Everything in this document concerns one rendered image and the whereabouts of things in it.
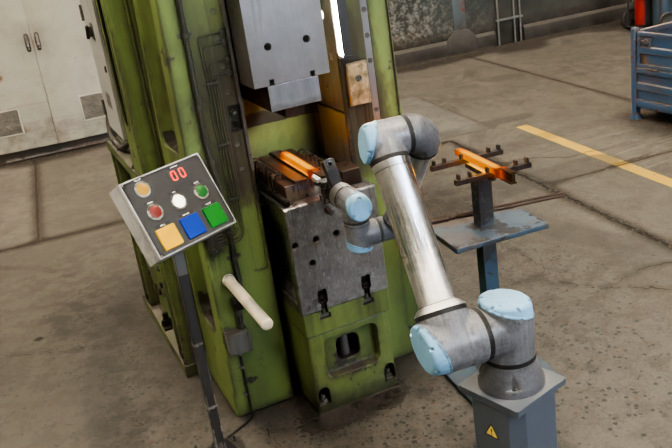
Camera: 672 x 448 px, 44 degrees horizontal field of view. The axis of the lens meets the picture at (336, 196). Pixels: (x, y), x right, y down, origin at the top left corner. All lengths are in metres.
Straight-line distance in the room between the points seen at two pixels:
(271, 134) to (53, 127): 5.00
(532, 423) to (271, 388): 1.43
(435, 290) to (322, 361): 1.17
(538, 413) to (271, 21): 1.57
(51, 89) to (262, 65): 5.45
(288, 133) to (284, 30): 0.71
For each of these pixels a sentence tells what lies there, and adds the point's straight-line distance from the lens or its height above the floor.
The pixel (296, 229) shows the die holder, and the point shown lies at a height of 0.83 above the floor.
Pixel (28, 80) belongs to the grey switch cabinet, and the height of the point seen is 0.74.
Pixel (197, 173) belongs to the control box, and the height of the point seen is 1.14.
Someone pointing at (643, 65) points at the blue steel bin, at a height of 0.44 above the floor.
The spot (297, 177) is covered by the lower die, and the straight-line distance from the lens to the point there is 3.18.
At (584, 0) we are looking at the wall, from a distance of 10.96.
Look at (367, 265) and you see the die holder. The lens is 3.30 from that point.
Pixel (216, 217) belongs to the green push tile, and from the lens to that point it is 2.88.
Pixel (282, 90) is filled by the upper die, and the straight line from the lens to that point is 3.04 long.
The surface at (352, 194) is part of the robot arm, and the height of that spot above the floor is 1.02.
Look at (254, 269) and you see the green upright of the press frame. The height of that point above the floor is 0.63.
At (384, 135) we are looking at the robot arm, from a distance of 2.38.
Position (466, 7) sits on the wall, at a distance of 10.20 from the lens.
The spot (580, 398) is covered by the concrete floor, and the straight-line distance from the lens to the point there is 3.50.
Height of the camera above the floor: 1.98
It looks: 20 degrees down
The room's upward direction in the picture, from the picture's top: 8 degrees counter-clockwise
